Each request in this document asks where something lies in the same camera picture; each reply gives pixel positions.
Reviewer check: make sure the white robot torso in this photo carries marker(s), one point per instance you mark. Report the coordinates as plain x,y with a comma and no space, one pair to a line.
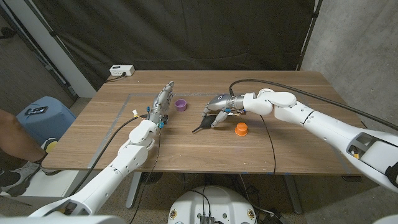
62,220

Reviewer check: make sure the grey and black sneaker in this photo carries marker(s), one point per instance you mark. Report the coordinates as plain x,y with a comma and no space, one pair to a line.
18,177

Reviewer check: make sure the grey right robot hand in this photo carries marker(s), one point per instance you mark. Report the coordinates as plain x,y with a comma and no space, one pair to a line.
225,102

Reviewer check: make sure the person's bare leg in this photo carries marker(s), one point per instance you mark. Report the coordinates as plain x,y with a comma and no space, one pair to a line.
15,140

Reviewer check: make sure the black backdrop cloth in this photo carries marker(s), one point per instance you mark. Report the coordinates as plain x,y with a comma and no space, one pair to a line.
186,31

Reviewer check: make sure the white platform box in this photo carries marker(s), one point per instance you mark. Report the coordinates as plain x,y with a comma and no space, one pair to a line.
46,186

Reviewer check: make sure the white power strip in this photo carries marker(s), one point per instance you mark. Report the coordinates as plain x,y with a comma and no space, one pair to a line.
122,70

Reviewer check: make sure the grey table leg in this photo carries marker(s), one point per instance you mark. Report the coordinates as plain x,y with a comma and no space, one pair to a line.
133,189
293,194

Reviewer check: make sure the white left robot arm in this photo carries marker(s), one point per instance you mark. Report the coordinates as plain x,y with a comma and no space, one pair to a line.
127,161

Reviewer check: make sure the white pillar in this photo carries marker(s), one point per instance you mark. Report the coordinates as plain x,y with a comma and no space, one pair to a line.
59,53

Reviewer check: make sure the black backdrop stand pole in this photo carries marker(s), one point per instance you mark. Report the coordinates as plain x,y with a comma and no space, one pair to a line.
308,31

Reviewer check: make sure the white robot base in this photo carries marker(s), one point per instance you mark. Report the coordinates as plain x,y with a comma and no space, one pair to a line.
214,202

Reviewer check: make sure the black power adapter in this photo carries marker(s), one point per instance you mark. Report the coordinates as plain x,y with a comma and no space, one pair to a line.
275,219

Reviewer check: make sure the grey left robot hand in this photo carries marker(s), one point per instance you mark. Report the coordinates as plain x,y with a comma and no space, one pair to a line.
161,102

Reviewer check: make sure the purple plastic cup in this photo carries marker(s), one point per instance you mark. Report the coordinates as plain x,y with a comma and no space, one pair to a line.
180,105

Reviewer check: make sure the black rubber air blower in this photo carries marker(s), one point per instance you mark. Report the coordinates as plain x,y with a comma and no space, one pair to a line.
206,123

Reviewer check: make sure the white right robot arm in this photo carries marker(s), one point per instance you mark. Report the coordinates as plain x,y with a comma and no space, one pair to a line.
326,127

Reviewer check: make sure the orange plastic cup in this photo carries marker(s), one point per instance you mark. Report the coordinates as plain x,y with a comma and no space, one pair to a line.
241,129

